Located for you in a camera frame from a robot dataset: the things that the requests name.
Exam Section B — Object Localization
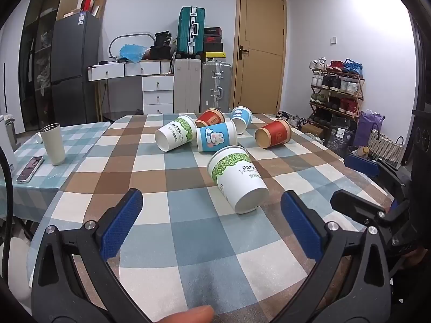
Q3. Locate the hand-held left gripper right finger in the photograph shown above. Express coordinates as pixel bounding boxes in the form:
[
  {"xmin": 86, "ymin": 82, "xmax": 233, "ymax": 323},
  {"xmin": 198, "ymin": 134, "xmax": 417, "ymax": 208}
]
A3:
[{"xmin": 272, "ymin": 190, "xmax": 393, "ymax": 323}]

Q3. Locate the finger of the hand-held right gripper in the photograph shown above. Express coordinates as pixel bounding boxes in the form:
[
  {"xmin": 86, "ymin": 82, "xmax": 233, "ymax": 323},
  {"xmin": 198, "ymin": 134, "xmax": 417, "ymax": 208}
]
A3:
[
  {"xmin": 344, "ymin": 154, "xmax": 411, "ymax": 191},
  {"xmin": 329, "ymin": 190, "xmax": 411, "ymax": 254}
]

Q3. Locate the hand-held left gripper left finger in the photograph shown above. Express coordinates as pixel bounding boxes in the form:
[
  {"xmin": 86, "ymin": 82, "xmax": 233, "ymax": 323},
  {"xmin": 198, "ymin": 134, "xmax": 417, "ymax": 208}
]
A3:
[{"xmin": 31, "ymin": 188, "xmax": 153, "ymax": 323}]

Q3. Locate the white green-leaf paper cup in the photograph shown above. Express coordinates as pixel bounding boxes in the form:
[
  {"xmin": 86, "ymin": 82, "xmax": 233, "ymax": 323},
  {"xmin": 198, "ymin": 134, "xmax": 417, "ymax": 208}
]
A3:
[
  {"xmin": 207, "ymin": 146, "xmax": 269, "ymax": 215},
  {"xmin": 154, "ymin": 115, "xmax": 198, "ymax": 153}
]

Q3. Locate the red paper cup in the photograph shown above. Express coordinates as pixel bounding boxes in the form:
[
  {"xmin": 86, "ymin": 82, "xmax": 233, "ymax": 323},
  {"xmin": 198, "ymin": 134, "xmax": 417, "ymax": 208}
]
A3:
[
  {"xmin": 194, "ymin": 108, "xmax": 226, "ymax": 128},
  {"xmin": 255, "ymin": 118, "xmax": 292, "ymax": 149}
]

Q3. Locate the blue cartoon paper cup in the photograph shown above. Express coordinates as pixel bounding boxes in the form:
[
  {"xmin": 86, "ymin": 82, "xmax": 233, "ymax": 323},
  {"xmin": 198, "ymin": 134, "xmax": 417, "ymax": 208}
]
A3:
[
  {"xmin": 196, "ymin": 120, "xmax": 238, "ymax": 153},
  {"xmin": 230, "ymin": 106, "xmax": 253, "ymax": 135}
]

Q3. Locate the woven basket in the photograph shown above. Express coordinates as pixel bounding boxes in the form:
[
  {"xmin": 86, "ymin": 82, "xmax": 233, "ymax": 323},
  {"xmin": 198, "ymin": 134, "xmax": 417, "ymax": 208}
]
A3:
[{"xmin": 367, "ymin": 123, "xmax": 405, "ymax": 169}]

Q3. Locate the black printed bag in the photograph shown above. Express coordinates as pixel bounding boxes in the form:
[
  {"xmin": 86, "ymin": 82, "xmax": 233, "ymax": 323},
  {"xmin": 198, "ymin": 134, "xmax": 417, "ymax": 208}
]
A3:
[{"xmin": 325, "ymin": 116, "xmax": 358, "ymax": 153}]

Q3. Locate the purple bag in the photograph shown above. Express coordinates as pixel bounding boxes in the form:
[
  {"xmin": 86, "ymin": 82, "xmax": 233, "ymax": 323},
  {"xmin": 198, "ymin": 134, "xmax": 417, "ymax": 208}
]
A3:
[{"xmin": 353, "ymin": 109, "xmax": 385, "ymax": 147}]

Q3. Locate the wooden shoe rack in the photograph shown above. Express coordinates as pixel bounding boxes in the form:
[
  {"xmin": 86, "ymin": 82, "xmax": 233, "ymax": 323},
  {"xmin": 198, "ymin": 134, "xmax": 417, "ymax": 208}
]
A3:
[{"xmin": 308, "ymin": 67, "xmax": 366, "ymax": 125}]

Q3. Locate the shoe rack with shoes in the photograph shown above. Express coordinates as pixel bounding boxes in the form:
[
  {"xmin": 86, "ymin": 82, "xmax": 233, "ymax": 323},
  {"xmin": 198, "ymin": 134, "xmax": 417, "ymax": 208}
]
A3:
[{"xmin": 309, "ymin": 57, "xmax": 364, "ymax": 122}]

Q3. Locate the teal checkered tablecloth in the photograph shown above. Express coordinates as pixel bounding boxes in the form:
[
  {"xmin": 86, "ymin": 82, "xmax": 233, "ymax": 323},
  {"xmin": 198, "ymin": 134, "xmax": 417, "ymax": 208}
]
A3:
[{"xmin": 0, "ymin": 121, "xmax": 112, "ymax": 224}]

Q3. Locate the white steel tumbler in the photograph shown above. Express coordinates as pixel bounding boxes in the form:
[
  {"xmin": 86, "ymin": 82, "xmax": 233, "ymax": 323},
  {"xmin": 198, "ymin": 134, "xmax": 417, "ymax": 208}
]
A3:
[{"xmin": 40, "ymin": 123, "xmax": 67, "ymax": 166}]

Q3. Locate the white smartphone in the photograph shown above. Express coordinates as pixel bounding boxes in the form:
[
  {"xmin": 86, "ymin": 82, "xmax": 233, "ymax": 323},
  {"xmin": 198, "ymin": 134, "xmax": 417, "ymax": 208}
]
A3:
[{"xmin": 16, "ymin": 156, "xmax": 45, "ymax": 184}]

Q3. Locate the white drawer cabinet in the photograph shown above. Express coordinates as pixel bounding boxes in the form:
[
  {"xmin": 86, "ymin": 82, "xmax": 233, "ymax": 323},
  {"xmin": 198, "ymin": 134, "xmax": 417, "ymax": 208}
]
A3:
[{"xmin": 142, "ymin": 75, "xmax": 175, "ymax": 115}]

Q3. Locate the white appliance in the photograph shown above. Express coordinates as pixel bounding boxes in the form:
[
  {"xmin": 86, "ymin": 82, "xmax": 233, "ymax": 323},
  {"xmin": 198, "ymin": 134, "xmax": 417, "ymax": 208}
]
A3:
[{"xmin": 0, "ymin": 115, "xmax": 18, "ymax": 172}]

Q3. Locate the white suitcase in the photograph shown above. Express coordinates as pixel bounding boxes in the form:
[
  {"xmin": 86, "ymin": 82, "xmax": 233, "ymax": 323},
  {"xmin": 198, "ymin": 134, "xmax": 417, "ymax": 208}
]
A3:
[{"xmin": 173, "ymin": 58, "xmax": 203, "ymax": 114}]

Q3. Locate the white dressing desk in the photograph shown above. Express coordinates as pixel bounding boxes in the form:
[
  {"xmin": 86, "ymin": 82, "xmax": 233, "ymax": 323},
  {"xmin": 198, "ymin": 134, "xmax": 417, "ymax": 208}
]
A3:
[{"xmin": 88, "ymin": 59, "xmax": 172, "ymax": 82}]

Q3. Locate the wooden door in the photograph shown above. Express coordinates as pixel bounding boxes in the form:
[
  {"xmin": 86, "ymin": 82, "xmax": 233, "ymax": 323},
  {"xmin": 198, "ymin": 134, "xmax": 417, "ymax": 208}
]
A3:
[{"xmin": 232, "ymin": 0, "xmax": 287, "ymax": 115}]

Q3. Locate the dark grey refrigerator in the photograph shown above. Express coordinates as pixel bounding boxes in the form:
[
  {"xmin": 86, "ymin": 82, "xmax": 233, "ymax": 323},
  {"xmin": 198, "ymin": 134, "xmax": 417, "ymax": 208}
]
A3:
[{"xmin": 50, "ymin": 11, "xmax": 102, "ymax": 132}]

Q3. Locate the silver suitcase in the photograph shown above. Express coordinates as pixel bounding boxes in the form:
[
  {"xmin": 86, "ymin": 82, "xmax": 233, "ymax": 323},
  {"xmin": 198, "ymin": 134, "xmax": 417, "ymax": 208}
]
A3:
[{"xmin": 200, "ymin": 61, "xmax": 233, "ymax": 113}]

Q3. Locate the blue plastic bag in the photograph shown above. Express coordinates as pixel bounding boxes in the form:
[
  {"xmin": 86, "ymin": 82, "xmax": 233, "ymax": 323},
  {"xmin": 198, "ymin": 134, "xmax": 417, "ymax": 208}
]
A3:
[{"xmin": 119, "ymin": 44, "xmax": 149, "ymax": 64}]

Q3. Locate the oval mirror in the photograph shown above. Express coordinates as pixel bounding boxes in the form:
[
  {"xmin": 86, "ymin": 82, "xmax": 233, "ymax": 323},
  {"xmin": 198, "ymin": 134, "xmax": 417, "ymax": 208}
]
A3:
[{"xmin": 108, "ymin": 33, "xmax": 155, "ymax": 62}]

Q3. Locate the glass door cabinet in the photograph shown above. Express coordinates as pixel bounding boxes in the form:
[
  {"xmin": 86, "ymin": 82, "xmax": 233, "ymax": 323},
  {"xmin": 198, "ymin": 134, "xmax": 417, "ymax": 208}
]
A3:
[{"xmin": 18, "ymin": 0, "xmax": 63, "ymax": 132}]

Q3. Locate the red black shoebox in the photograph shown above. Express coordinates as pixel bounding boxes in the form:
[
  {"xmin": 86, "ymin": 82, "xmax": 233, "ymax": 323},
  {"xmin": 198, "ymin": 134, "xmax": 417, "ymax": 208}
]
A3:
[{"xmin": 204, "ymin": 36, "xmax": 223, "ymax": 53}]

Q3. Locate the teal suitcase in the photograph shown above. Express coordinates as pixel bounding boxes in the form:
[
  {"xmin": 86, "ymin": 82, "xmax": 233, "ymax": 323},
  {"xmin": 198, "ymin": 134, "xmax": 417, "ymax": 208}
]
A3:
[{"xmin": 177, "ymin": 6, "xmax": 205, "ymax": 58}]

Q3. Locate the brown cardboard box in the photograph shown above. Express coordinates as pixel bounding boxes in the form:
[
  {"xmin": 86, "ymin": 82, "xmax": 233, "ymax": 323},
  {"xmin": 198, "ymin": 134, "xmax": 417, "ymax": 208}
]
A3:
[{"xmin": 92, "ymin": 0, "xmax": 107, "ymax": 20}]

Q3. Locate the black cable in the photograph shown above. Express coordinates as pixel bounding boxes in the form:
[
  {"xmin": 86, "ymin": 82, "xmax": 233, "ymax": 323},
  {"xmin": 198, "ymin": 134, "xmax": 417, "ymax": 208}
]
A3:
[{"xmin": 0, "ymin": 148, "xmax": 15, "ymax": 297}]

